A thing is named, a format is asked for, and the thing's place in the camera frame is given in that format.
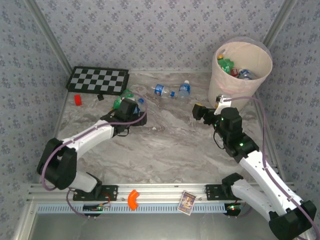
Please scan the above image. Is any cream waste bin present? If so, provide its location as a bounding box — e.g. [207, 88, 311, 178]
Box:
[207, 37, 274, 112]

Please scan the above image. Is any small blue-label water bottle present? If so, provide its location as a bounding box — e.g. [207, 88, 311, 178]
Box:
[178, 79, 192, 98]

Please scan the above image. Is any thin black right gripper cable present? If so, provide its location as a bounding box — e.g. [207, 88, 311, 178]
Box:
[213, 129, 226, 150]

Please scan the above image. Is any Pocari Sweat bottle white cap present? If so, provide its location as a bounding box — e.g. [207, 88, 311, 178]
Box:
[237, 69, 258, 80]

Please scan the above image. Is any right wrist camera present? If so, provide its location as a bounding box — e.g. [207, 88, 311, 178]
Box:
[214, 94, 232, 116]

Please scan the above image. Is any slotted grey cable duct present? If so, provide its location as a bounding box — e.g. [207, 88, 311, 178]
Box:
[36, 202, 231, 215]

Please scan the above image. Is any picture card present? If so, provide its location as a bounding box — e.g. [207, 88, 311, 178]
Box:
[177, 190, 197, 214]

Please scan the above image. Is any orange elbow pipe piece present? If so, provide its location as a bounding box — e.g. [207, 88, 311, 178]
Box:
[127, 189, 139, 211]

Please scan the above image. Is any clear bottle blue Pepsi label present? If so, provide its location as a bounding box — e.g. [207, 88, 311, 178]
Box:
[153, 84, 176, 98]

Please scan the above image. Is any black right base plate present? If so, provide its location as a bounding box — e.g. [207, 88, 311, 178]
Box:
[205, 184, 251, 202]

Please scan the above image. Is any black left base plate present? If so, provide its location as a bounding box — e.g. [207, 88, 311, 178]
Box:
[72, 184, 119, 202]

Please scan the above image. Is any circuit board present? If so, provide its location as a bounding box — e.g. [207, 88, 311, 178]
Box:
[82, 203, 111, 213]
[224, 202, 245, 213]

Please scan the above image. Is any right circuit board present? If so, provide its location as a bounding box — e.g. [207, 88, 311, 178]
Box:
[224, 202, 245, 213]

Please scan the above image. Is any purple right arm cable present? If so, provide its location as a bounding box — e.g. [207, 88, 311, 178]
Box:
[223, 96, 317, 240]

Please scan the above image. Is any black grey chessboard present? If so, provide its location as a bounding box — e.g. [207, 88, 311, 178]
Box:
[65, 65, 130, 97]

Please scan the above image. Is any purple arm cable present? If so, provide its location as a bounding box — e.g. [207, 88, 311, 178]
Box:
[223, 96, 317, 240]
[40, 92, 148, 219]

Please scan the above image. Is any left circuit board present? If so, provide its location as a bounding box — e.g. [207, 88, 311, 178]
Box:
[82, 203, 111, 213]

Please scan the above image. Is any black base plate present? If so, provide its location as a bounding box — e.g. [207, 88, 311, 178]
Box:
[205, 184, 251, 202]
[72, 184, 119, 202]

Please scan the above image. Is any green Sprite bottle yellow cap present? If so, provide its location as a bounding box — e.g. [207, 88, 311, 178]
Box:
[112, 89, 132, 110]
[216, 54, 235, 74]

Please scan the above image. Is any aluminium crossbar rail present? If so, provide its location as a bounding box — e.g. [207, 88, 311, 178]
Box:
[26, 183, 300, 203]

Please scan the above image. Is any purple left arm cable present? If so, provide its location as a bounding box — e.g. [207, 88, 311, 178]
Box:
[40, 92, 148, 219]

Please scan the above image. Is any aluminium corner post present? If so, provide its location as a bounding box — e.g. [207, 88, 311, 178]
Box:
[262, 0, 299, 50]
[24, 0, 74, 73]

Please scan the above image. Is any clear blue-label blue-cap bottle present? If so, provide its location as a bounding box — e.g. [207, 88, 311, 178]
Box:
[129, 96, 145, 115]

